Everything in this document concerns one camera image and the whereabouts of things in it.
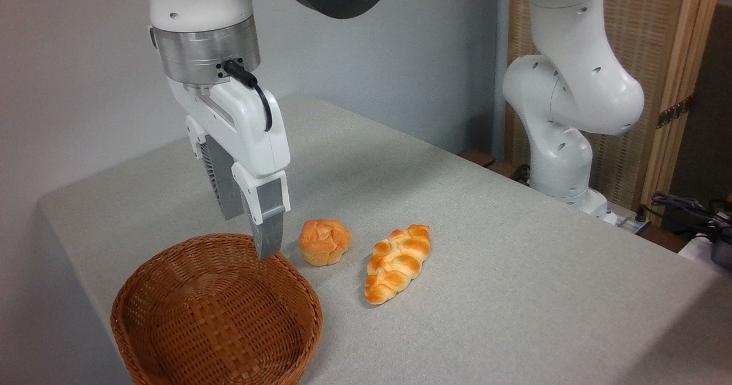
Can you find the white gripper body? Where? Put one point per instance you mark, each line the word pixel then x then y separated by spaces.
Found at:
pixel 251 127

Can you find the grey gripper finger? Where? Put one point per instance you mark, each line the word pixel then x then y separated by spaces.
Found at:
pixel 269 213
pixel 222 185

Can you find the round orange bread roll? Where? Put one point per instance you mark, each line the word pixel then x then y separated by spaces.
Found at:
pixel 324 242

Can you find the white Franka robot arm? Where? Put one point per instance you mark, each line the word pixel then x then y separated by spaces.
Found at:
pixel 572 87

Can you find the brown woven wicker basket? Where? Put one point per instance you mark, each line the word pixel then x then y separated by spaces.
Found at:
pixel 217 316

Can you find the braided orange bread loaf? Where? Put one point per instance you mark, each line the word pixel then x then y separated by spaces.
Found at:
pixel 397 262

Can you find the brown wooden board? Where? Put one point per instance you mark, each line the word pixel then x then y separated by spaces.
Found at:
pixel 477 157

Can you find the grey tablecloth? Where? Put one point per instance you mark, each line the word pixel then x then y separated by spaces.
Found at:
pixel 514 288

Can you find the white power strip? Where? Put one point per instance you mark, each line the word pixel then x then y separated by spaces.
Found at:
pixel 632 225

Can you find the wood and rattan folding screen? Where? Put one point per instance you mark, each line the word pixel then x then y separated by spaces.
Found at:
pixel 649 30

